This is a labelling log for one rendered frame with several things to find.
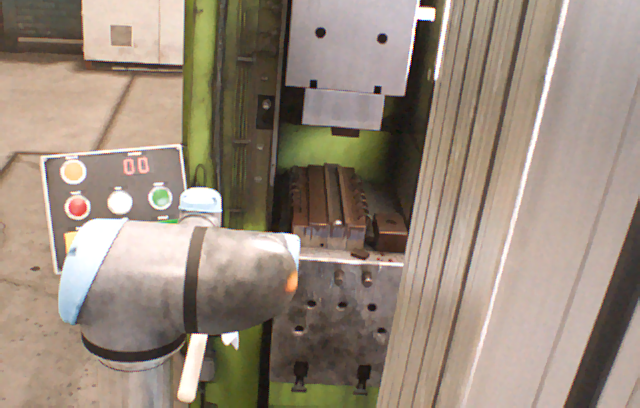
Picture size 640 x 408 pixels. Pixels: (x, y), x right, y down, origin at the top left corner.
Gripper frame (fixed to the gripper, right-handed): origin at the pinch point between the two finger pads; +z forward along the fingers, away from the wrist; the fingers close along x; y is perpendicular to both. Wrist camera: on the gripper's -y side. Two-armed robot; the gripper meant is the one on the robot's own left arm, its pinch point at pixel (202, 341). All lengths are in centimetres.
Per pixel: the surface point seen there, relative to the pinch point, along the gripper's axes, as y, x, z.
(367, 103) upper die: -51, 27, -40
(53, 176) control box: -22, -43, -22
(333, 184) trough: -78, 19, -5
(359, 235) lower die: -51, 29, -3
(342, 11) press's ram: -50, 18, -63
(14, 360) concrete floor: -79, -103, 93
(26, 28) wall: -555, -375, 65
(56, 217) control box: -17.8, -40.9, -13.9
